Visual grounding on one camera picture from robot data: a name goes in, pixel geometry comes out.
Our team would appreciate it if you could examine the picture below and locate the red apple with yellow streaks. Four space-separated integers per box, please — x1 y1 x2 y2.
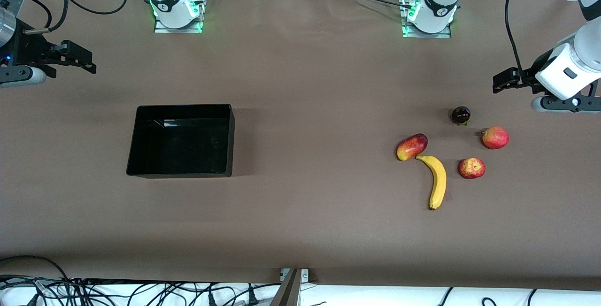
458 158 486 179

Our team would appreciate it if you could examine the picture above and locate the yellow banana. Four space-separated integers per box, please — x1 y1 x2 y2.
416 155 447 211

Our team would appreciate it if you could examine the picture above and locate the black rectangular plastic box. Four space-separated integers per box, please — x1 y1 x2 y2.
126 104 235 178

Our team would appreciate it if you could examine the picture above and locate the plain red apple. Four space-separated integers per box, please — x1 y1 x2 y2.
481 126 510 150

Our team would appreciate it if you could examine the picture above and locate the dark purple plum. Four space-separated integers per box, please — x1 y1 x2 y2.
451 106 471 126

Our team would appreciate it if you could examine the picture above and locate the red yellow mango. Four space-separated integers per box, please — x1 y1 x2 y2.
397 133 428 161

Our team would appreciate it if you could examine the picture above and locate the brown table cover sheet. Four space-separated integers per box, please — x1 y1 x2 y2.
0 0 601 291

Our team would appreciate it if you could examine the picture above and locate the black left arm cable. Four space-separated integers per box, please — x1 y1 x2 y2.
504 0 527 79

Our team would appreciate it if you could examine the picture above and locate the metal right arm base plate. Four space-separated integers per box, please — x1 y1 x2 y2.
154 0 204 34

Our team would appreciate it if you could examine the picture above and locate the black cable bundle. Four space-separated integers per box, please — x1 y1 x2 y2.
0 274 282 306

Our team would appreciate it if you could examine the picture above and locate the silver metal bracket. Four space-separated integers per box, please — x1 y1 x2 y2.
280 268 310 283

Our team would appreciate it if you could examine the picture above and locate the grey aluminium post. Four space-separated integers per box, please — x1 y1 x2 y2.
270 268 302 306

